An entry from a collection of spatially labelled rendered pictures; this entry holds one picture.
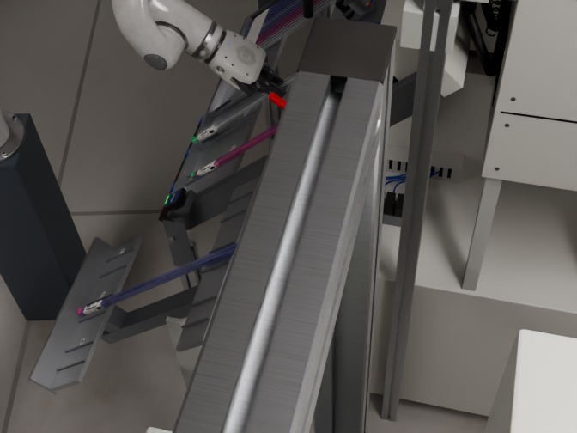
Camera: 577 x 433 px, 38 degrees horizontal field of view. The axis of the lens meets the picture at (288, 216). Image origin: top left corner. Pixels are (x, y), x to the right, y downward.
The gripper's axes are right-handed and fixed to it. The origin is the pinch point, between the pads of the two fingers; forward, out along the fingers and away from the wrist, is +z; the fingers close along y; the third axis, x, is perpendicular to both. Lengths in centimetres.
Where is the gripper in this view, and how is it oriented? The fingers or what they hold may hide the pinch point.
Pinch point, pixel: (276, 87)
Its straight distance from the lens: 177.4
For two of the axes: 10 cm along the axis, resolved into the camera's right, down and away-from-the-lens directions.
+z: 8.1, 4.9, 3.2
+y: 2.4, -7.7, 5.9
